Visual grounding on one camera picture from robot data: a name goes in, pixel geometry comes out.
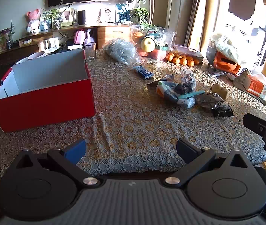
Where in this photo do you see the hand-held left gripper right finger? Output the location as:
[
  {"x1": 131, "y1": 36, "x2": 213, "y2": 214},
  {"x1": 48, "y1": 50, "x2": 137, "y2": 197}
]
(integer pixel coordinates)
[{"x1": 164, "y1": 138, "x2": 255, "y2": 188}]

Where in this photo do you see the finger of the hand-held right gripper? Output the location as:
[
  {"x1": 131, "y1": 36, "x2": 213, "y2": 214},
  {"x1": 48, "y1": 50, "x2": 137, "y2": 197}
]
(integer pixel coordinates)
[{"x1": 243, "y1": 113, "x2": 266, "y2": 141}]

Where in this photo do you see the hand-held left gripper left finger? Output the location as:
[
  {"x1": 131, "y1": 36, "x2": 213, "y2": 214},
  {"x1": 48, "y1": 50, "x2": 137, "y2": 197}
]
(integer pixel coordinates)
[{"x1": 16, "y1": 139, "x2": 100, "y2": 189}]

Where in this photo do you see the black snack packet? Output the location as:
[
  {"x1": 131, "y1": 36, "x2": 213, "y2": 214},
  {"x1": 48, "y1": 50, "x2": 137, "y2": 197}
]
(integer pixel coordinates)
[{"x1": 211, "y1": 103, "x2": 234, "y2": 118}]

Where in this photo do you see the foil wrapper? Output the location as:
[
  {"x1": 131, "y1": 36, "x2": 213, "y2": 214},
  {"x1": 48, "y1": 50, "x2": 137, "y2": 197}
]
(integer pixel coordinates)
[{"x1": 195, "y1": 92, "x2": 225, "y2": 109}]

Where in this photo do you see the red cardboard box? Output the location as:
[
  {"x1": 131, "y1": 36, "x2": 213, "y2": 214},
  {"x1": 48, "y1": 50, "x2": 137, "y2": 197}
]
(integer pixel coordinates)
[{"x1": 0, "y1": 49, "x2": 96, "y2": 133}]

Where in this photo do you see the white orange sausage packet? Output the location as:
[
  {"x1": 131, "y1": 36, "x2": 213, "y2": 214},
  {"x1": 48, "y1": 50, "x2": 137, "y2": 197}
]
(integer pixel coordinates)
[{"x1": 156, "y1": 81, "x2": 195, "y2": 109}]

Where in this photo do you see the dark plastic bag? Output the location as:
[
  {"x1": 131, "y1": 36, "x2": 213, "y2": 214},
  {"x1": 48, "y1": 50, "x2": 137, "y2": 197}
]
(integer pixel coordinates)
[{"x1": 175, "y1": 67, "x2": 197, "y2": 95}]

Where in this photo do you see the orange white carton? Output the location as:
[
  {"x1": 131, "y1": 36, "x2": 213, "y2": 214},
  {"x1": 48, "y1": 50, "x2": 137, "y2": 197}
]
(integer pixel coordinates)
[{"x1": 233, "y1": 71, "x2": 266, "y2": 100}]

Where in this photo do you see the beige wooden figure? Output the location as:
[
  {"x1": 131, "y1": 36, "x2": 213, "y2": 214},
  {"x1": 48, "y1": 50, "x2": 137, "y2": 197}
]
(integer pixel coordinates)
[{"x1": 211, "y1": 83, "x2": 229, "y2": 99}]

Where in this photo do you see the blue striped packet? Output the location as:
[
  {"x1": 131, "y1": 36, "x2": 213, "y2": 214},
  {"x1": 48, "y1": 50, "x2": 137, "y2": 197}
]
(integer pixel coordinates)
[{"x1": 132, "y1": 66, "x2": 154, "y2": 79}]

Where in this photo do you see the pile of tangerines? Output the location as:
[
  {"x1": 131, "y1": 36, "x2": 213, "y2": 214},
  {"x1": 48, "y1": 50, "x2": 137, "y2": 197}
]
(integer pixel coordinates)
[{"x1": 166, "y1": 53, "x2": 201, "y2": 67}]

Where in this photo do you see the clear plastic tray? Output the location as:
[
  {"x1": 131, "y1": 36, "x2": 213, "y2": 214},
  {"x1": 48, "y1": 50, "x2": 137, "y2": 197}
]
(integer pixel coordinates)
[{"x1": 170, "y1": 44, "x2": 204, "y2": 59}]

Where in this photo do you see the clear drinking glass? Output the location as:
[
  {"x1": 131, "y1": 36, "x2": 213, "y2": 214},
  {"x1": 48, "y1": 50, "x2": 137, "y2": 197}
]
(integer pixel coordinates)
[{"x1": 84, "y1": 42, "x2": 97, "y2": 61}]

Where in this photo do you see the pink mug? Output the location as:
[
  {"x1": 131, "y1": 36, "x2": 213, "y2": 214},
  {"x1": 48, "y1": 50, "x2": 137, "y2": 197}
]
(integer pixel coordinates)
[{"x1": 28, "y1": 52, "x2": 47, "y2": 60}]

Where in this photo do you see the white router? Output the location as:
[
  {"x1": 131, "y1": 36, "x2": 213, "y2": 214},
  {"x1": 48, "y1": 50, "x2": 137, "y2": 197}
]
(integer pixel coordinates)
[{"x1": 38, "y1": 37, "x2": 60, "y2": 53}]

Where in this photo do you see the grey filled plastic bag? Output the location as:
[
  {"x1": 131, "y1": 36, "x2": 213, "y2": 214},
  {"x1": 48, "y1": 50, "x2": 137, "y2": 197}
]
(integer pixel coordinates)
[{"x1": 102, "y1": 38, "x2": 141, "y2": 65}]

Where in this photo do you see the purple vase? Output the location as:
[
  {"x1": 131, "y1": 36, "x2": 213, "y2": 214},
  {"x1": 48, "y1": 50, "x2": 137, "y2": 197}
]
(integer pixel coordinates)
[{"x1": 84, "y1": 29, "x2": 97, "y2": 45}]

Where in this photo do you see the pink bag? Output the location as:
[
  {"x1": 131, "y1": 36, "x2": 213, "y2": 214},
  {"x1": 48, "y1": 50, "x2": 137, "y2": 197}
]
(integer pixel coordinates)
[{"x1": 74, "y1": 30, "x2": 86, "y2": 45}]

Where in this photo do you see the clear plastic fruit bowl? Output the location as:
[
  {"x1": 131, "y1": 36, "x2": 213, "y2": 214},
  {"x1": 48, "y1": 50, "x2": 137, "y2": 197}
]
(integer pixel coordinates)
[{"x1": 130, "y1": 25, "x2": 177, "y2": 60}]

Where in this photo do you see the cardboard box on cabinet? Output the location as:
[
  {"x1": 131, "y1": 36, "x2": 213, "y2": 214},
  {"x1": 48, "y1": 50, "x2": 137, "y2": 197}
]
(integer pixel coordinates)
[{"x1": 19, "y1": 37, "x2": 33, "y2": 47}]

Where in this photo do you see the orange fruit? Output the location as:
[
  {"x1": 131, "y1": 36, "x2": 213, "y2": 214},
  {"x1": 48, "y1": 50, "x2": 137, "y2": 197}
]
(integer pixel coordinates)
[{"x1": 133, "y1": 31, "x2": 145, "y2": 44}]

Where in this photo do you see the wooden television cabinet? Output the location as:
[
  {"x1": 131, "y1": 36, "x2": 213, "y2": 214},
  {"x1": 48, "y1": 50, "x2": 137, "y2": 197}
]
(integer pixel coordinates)
[{"x1": 0, "y1": 24, "x2": 133, "y2": 69}]

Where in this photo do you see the beige curtain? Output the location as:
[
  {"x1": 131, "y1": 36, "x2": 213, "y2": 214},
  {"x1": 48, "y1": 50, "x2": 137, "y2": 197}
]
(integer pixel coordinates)
[{"x1": 185, "y1": 0, "x2": 218, "y2": 50}]

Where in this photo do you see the small dark vase with twigs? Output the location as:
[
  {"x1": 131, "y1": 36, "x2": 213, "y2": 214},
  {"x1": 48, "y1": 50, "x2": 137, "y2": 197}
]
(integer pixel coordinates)
[{"x1": 0, "y1": 20, "x2": 15, "y2": 50}]

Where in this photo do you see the black speaker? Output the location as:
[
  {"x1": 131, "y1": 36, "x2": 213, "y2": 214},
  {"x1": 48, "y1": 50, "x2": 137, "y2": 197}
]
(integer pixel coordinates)
[{"x1": 78, "y1": 10, "x2": 87, "y2": 25}]

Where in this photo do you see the white standing air conditioner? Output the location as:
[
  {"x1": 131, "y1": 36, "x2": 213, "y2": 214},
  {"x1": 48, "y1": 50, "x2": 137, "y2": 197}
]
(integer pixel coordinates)
[{"x1": 166, "y1": 0, "x2": 194, "y2": 45}]

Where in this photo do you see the potted green houseplant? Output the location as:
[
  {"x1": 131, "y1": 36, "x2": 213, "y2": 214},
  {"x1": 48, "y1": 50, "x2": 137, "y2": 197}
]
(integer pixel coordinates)
[{"x1": 42, "y1": 1, "x2": 72, "y2": 30}]

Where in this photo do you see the pink plush bear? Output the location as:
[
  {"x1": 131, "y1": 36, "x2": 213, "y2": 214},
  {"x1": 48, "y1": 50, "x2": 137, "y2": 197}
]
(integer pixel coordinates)
[{"x1": 26, "y1": 9, "x2": 40, "y2": 33}]

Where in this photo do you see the blue floral picture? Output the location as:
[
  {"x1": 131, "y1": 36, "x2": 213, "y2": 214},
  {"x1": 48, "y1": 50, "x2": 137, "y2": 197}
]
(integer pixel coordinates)
[{"x1": 116, "y1": 2, "x2": 133, "y2": 24}]

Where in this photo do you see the blue photo frame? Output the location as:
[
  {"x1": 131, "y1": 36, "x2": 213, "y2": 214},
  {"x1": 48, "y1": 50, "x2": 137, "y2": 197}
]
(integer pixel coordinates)
[{"x1": 39, "y1": 13, "x2": 52, "y2": 31}]

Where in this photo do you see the green photo frame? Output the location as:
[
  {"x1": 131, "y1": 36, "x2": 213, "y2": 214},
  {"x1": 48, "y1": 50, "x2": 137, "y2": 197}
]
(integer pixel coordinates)
[{"x1": 60, "y1": 7, "x2": 74, "y2": 27}]

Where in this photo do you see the portrait photo frame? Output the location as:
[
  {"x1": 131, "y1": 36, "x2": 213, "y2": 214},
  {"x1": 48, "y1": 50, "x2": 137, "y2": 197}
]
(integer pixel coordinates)
[{"x1": 99, "y1": 7, "x2": 117, "y2": 24}]

